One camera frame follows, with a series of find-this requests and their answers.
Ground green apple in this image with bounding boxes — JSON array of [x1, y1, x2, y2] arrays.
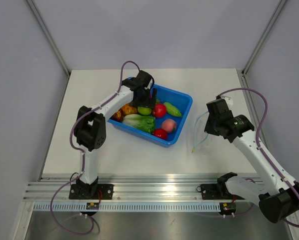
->
[[137, 106, 152, 116]]

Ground clear zip top bag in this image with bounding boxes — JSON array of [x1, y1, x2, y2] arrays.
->
[[191, 111, 212, 154]]

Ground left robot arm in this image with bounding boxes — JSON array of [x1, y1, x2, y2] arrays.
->
[[69, 70, 157, 200]]

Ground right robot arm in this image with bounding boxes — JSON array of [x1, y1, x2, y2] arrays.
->
[[204, 98, 299, 223]]

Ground red apple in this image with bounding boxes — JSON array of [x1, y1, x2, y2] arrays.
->
[[152, 103, 167, 118]]

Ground orange pineapple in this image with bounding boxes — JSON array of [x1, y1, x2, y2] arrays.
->
[[121, 104, 138, 116]]

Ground green lettuce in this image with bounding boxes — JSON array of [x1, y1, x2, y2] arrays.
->
[[122, 114, 156, 134]]

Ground blue plastic bin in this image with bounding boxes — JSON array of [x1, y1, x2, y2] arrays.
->
[[108, 84, 193, 148]]

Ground dark red fruit left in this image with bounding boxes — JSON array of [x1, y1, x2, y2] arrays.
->
[[110, 109, 124, 123]]

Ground pink peach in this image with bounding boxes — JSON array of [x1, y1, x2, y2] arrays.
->
[[161, 118, 177, 133]]

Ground red tomato front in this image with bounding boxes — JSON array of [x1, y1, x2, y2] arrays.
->
[[152, 128, 168, 141]]

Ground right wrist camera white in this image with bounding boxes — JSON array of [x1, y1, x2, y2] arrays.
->
[[216, 95, 234, 109]]

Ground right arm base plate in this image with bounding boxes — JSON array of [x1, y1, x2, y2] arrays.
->
[[196, 172, 244, 201]]

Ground aluminium mounting rail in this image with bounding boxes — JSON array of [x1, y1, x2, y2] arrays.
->
[[22, 173, 218, 203]]

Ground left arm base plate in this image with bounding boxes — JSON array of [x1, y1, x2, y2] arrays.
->
[[68, 183, 114, 200]]

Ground white slotted cable duct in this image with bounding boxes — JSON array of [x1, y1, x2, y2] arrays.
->
[[33, 201, 221, 213]]

